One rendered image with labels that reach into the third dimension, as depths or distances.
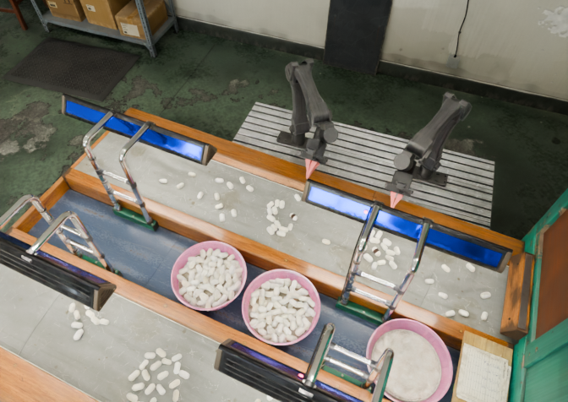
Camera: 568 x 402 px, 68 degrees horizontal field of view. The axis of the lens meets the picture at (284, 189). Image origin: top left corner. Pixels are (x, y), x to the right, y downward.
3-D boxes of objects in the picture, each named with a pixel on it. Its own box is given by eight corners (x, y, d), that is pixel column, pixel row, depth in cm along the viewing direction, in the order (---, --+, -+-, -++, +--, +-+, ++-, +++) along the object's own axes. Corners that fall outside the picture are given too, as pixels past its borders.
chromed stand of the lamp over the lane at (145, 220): (141, 181, 186) (109, 105, 150) (180, 197, 181) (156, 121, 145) (114, 214, 175) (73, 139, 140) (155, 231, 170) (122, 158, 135)
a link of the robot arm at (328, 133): (344, 139, 156) (338, 107, 153) (322, 144, 154) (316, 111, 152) (333, 138, 167) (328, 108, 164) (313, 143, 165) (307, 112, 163)
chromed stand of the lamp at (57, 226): (80, 256, 163) (25, 185, 128) (122, 275, 159) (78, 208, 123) (45, 298, 153) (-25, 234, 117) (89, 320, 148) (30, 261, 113)
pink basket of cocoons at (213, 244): (199, 243, 167) (196, 230, 160) (259, 268, 161) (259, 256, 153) (161, 301, 153) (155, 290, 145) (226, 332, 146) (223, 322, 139)
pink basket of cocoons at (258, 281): (247, 278, 158) (246, 267, 151) (318, 282, 158) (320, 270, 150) (239, 351, 142) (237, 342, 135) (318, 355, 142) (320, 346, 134)
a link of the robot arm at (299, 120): (309, 134, 192) (307, 66, 171) (296, 138, 191) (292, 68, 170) (305, 127, 196) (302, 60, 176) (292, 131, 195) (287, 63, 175)
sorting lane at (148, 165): (117, 128, 199) (115, 125, 198) (517, 273, 156) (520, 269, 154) (73, 173, 183) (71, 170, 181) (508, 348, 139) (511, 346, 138)
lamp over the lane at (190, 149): (77, 101, 163) (69, 87, 157) (217, 151, 148) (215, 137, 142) (62, 115, 159) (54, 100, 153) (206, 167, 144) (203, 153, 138)
